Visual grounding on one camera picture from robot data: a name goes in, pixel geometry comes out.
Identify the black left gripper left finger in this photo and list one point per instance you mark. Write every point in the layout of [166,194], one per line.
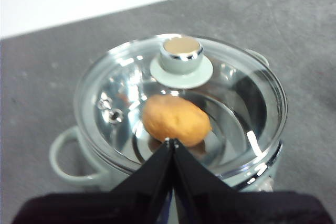
[126,205]

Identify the glass lid with green knob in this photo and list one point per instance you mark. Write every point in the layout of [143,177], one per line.
[181,60]

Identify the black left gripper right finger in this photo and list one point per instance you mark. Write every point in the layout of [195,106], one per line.
[236,208]

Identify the pale green electric pot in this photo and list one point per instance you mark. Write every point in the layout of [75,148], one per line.
[56,161]

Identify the brown potato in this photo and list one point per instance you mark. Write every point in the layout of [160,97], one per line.
[176,119]

